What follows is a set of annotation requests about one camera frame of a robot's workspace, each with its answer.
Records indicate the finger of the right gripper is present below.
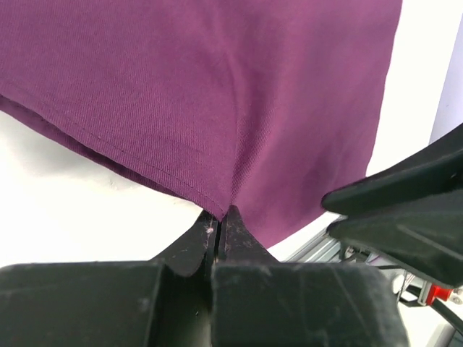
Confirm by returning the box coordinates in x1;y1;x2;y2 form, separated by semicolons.
327;191;462;288
321;125;462;216

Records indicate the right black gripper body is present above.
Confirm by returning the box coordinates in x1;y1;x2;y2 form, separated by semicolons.
393;270;462;307

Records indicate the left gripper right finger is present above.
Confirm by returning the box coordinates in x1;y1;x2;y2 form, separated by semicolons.
211;207;409;346

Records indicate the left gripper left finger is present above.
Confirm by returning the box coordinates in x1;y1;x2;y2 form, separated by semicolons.
1;213;219;346

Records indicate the purple surgical drape cloth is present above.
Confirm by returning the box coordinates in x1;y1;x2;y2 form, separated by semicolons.
1;1;402;247

